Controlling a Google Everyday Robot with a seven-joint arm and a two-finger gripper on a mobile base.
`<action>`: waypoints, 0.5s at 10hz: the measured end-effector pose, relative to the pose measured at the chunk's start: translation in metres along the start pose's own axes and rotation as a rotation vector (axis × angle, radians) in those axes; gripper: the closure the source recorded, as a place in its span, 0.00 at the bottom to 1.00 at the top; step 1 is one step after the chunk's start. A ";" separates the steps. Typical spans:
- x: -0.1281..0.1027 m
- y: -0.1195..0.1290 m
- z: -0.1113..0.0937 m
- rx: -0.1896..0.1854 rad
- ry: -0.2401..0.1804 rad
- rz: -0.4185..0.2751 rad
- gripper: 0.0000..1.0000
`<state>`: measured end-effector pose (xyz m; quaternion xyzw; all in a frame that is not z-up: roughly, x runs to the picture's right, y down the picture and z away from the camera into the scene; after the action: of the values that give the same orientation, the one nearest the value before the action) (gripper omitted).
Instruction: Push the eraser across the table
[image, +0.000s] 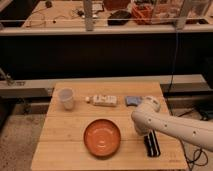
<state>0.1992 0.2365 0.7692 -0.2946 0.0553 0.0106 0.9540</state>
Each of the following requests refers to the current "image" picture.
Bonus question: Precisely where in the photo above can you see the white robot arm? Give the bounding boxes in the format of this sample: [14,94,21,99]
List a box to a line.
[131,96,213,152]

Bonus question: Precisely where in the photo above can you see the white plastic bottle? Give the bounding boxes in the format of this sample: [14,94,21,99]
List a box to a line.
[85,95,118,107]

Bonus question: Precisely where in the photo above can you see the blue sponge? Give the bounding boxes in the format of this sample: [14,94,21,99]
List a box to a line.
[125,96,142,106]

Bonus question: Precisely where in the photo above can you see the clear plastic cup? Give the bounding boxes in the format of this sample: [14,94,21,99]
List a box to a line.
[58,88,74,110]

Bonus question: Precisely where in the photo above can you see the orange bowl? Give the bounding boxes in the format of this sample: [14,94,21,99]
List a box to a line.
[83,119,121,157]

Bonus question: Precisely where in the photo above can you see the black bag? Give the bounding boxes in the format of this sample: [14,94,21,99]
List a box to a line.
[107,10,131,26]

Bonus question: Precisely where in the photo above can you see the orange crate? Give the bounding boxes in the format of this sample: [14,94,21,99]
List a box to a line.
[131,5,153,25]

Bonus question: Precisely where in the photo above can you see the black hanging cable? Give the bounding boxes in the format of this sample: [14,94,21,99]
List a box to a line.
[165,29,180,98]

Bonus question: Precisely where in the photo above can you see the grey metal post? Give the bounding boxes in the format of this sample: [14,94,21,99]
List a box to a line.
[83,0,93,31]

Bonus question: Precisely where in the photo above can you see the black floor cables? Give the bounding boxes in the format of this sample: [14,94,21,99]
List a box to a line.
[179,139,210,171]

